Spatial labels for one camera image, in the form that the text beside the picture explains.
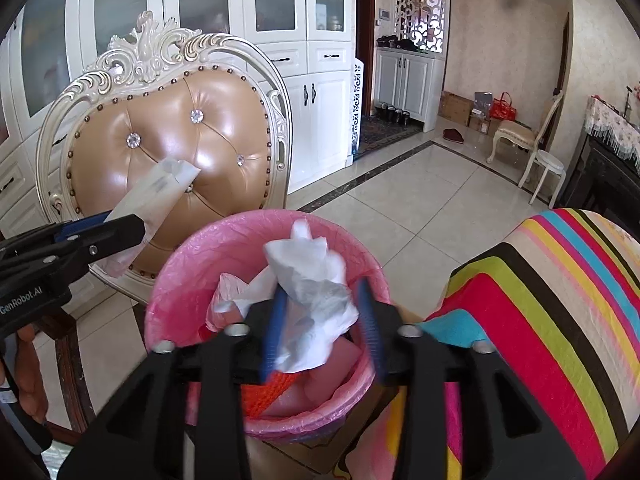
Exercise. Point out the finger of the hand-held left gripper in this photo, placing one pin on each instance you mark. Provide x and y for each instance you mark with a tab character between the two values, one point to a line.
115	237
80	227

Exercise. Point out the round white stool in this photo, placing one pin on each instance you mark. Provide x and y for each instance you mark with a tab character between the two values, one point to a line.
545	165

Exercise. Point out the white lattice floor panel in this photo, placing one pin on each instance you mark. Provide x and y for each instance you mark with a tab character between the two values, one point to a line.
358	105

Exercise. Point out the person's left hand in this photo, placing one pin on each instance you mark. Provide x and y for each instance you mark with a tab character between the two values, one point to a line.
30	375

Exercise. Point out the tall white glass-door cabinet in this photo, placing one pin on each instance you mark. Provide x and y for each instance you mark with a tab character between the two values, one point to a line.
300	60

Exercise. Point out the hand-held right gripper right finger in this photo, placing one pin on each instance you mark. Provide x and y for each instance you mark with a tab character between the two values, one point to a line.
371	330

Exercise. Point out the floral lace piano cover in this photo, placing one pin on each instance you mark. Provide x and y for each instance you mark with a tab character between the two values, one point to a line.
615	127

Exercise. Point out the white tissue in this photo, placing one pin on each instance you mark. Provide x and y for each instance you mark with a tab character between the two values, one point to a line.
310	300

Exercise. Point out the striped colourful tablecloth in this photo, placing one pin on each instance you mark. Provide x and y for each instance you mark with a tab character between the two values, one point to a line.
525	310

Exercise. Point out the dark wooden door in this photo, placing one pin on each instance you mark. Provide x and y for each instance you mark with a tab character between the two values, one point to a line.
365	35

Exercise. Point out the orange foam net sleeve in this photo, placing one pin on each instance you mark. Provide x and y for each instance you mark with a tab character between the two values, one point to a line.
270	396

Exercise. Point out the wall control panel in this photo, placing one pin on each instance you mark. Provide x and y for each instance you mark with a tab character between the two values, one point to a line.
384	13

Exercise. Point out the white plastic packet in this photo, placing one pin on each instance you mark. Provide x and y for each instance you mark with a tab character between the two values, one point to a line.
160	180

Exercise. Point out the brown cardboard box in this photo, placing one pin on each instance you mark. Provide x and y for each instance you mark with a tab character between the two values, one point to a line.
455	107

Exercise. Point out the black piano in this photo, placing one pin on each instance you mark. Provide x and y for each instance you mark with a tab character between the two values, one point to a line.
605	182

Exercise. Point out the red gift bag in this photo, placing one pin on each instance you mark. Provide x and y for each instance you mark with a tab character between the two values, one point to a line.
502	108

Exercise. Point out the pink-lined trash bin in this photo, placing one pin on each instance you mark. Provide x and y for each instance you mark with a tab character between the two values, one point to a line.
190	270

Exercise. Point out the white lattice partition screen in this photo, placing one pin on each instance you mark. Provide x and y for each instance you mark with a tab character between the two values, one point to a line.
420	10

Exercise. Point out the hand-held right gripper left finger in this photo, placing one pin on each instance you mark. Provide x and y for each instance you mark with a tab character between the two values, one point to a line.
274	335

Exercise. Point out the dark patterned doormat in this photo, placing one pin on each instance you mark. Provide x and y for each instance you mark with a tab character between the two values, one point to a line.
387	133

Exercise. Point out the low white shoe cabinet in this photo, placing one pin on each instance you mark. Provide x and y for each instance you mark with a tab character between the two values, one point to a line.
407	87

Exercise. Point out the ornate tan padded chair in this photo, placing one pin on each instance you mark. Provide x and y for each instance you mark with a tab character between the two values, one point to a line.
170	160

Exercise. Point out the black bag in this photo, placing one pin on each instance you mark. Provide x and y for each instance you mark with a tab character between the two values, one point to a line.
397	43

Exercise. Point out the row of black shoes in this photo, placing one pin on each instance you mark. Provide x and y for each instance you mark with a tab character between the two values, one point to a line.
395	113

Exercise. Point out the cream cushioned side chair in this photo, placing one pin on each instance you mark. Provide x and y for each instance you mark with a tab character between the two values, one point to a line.
520	135

